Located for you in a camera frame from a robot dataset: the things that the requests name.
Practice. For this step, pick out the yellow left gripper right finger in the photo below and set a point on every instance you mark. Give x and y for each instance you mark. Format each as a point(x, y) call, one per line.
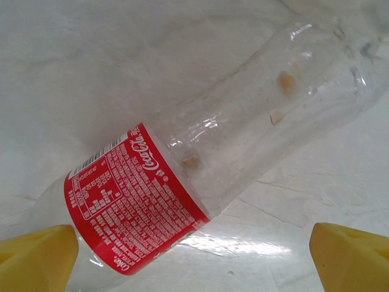
point(352, 261)

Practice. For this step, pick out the clear Coke bottle red cap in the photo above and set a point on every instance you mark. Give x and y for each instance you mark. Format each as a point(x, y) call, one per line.
point(231, 127)

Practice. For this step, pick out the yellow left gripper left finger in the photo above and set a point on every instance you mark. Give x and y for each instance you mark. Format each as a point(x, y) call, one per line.
point(33, 261)

